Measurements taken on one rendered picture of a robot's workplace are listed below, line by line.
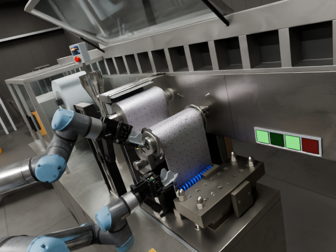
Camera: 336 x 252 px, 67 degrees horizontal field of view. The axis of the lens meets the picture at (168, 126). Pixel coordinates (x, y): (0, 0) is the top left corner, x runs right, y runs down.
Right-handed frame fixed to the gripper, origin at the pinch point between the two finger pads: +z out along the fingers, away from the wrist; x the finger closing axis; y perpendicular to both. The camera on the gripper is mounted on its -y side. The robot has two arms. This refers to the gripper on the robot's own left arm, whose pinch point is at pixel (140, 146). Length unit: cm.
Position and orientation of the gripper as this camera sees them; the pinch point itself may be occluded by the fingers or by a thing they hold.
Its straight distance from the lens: 105.0
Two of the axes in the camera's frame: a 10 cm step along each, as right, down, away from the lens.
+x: -6.0, -1.4, 7.9
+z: 7.4, 2.6, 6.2
